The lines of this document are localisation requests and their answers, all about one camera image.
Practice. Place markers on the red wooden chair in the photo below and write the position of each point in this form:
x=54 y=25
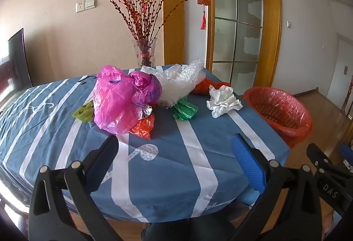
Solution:
x=348 y=97

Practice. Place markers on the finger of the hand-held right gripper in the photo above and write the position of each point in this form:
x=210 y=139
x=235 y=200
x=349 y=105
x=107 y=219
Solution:
x=320 y=159
x=347 y=152

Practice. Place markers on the green plastic bag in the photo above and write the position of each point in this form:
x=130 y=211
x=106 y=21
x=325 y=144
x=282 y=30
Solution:
x=183 y=111

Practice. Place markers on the person's dark trousers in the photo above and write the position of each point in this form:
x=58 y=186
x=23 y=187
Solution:
x=179 y=230

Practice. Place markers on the wooden wall trim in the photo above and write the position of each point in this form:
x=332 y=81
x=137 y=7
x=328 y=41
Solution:
x=173 y=9

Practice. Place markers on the yellow-green plastic bag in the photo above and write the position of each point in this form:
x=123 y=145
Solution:
x=82 y=112

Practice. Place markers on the glass panelled door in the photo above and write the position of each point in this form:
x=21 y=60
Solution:
x=237 y=23

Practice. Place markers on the small knotted orange plastic bag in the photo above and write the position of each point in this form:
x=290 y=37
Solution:
x=209 y=87

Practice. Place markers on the glass vase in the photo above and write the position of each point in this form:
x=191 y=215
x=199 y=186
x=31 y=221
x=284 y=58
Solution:
x=144 y=52

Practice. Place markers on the wooden door frame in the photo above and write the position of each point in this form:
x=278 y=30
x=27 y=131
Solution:
x=273 y=23

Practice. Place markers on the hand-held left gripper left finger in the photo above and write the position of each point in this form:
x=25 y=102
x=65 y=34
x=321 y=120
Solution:
x=106 y=152

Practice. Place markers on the red berry branches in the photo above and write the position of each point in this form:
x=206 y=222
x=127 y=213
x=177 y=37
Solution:
x=140 y=15

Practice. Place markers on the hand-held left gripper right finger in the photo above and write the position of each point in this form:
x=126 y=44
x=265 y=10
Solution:
x=245 y=158

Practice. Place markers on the white light switch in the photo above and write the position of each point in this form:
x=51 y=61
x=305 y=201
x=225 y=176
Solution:
x=90 y=3

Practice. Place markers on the silver foil wrapper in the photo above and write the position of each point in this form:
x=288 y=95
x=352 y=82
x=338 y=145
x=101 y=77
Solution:
x=147 y=111

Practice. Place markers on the red plastic basket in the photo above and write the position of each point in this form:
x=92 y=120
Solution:
x=278 y=111

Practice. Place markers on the clear plastic bag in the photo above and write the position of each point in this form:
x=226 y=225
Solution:
x=176 y=84

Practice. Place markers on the white plastic bag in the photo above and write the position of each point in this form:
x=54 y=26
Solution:
x=223 y=101

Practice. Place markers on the pink plastic bag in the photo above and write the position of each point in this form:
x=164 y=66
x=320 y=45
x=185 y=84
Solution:
x=115 y=100

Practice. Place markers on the large orange plastic bag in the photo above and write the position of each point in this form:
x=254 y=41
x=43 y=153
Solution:
x=143 y=126

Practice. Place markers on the white wall socket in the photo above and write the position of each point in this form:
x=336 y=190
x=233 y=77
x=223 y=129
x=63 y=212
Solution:
x=80 y=7

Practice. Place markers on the blue striped tablecloth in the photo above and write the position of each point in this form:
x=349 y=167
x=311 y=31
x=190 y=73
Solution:
x=193 y=147

